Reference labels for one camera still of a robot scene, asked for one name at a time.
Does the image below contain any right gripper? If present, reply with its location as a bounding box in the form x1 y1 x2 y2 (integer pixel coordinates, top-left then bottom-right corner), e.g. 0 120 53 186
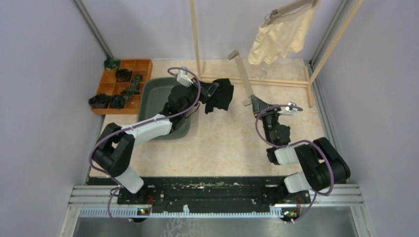
252 95 283 145

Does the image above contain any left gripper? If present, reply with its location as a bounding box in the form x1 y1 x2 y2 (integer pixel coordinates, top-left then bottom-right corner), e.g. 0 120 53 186
181 77 218 116

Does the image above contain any black garment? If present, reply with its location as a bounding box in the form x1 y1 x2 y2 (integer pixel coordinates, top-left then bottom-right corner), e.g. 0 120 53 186
201 78 234 114

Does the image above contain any beige cotton underwear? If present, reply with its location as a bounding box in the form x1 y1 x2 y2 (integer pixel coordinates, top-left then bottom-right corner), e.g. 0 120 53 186
248 7 317 65

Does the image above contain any beige clip hanger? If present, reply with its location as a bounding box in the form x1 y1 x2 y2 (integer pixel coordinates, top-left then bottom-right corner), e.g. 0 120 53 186
259 0 320 28

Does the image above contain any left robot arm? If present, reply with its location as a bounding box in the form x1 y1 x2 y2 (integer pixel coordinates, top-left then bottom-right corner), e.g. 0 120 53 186
89 80 219 204

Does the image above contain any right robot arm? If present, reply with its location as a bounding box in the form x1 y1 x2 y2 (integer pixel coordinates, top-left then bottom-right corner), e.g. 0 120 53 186
250 95 351 203

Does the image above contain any dark green plastic bin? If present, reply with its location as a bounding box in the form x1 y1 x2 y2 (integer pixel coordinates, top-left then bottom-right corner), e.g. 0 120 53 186
138 77 191 140

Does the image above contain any orange compartment tray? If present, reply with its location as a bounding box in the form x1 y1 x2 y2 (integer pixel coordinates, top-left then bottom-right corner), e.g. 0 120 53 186
91 59 153 115

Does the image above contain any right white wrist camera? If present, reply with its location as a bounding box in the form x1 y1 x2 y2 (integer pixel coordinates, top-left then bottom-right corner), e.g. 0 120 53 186
278 102 303 116

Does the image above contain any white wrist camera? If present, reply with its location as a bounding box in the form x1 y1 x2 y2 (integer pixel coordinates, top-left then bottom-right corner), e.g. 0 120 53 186
176 67 194 87
278 102 303 116

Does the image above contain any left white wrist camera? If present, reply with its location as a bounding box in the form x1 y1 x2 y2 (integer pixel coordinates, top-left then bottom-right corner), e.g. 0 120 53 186
176 67 194 87

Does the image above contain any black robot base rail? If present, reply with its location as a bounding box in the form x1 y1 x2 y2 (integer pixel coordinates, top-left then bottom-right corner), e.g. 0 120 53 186
114 175 312 215

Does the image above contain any wooden clothes rack frame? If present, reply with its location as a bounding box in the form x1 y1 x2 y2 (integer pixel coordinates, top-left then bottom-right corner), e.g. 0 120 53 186
188 0 366 110

